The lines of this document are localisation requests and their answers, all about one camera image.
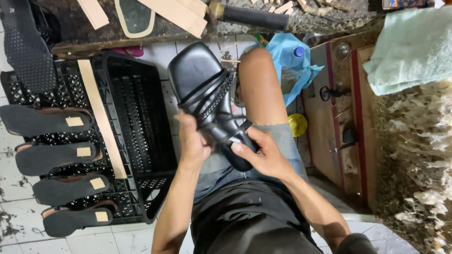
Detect person's left hand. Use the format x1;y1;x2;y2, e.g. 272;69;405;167
175;109;212;167

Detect person's right hand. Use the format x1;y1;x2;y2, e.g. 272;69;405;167
230;125;298;183

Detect black strappy heeled shoe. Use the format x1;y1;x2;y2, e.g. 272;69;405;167
168;41;260;173

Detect deep black plastic crate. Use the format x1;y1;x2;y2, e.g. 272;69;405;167
101;51;179;225

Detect person's denim shorts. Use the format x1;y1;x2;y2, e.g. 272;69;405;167
194;123;308;204

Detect person's bare leg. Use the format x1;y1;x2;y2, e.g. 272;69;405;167
236;47;290;126

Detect long tan wooden strip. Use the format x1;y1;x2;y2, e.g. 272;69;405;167
77;59;128;180

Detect pink slipper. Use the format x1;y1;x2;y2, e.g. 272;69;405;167
112;45;145;58

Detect dark stained workbench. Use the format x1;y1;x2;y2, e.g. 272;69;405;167
35;0;387;55

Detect wide tan leather strip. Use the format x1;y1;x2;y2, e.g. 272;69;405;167
136;0;209;39

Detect yellow round lid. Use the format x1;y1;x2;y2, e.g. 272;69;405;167
287;113;308;138

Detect person's black shirt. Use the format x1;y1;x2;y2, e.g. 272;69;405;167
191;178;378;254

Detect dark insole with tan rim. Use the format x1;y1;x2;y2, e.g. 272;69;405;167
114;0;156;39

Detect flat black lattice crate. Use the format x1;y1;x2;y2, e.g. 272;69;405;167
0;59;142;226

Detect clear bottle with blue cap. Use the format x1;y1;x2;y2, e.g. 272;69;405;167
279;46;306;94

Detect blue plastic bag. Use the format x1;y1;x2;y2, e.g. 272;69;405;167
266;33;325;107

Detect black sole with tan patch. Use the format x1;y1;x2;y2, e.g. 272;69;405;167
41;200;118;238
32;173;111;206
15;142;104;177
0;104;94;137

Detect wooden cabinet with red stripes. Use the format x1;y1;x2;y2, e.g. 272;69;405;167
302;32;378;209

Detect narrow tan leather strip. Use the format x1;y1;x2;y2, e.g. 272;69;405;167
77;0;110;30

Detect black round knob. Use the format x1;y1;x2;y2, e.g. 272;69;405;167
319;85;351;102

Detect heap of small wood scraps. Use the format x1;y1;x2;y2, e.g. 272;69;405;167
247;0;351;17

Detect black perforated rubber sole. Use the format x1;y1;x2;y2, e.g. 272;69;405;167
0;0;59;94

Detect round metal dome knob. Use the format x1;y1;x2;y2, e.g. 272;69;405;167
335;43;350;61

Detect pale green towel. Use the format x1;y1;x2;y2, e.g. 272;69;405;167
363;5;452;97

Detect glue-crusted work stand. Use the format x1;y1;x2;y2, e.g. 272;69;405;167
371;80;452;254

